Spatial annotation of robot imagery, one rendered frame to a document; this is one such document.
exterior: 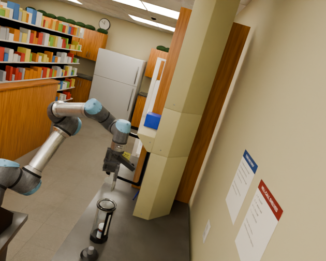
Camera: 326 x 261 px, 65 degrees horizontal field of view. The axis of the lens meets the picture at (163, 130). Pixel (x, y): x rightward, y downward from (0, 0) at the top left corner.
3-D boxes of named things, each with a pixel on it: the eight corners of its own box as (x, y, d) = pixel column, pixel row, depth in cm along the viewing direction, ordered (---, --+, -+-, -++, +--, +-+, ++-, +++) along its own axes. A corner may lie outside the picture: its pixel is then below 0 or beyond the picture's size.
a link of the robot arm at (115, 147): (126, 140, 133) (127, 146, 125) (124, 148, 134) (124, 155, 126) (112, 138, 131) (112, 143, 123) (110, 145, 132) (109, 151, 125)
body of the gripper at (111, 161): (102, 165, 135) (107, 144, 132) (118, 168, 137) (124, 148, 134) (102, 172, 128) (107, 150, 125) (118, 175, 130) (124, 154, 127)
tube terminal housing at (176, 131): (170, 201, 203) (200, 110, 183) (167, 226, 172) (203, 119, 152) (140, 192, 203) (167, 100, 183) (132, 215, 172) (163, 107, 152)
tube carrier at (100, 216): (108, 243, 140) (117, 211, 135) (88, 242, 137) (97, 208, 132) (108, 230, 150) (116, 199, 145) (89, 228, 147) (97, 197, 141)
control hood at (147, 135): (156, 138, 191) (159, 126, 188) (150, 153, 160) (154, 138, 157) (141, 134, 191) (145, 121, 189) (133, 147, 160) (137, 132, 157)
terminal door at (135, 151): (139, 187, 201) (152, 141, 190) (105, 173, 206) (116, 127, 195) (139, 186, 201) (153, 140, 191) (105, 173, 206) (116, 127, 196)
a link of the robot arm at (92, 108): (45, 95, 150) (100, 93, 121) (59, 106, 157) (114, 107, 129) (33, 111, 145) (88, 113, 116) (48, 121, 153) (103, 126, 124)
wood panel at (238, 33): (188, 201, 210) (249, 27, 174) (188, 203, 208) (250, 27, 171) (131, 184, 211) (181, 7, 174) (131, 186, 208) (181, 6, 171)
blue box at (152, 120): (158, 126, 186) (161, 115, 184) (157, 130, 177) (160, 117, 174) (145, 122, 186) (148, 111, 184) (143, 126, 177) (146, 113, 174)
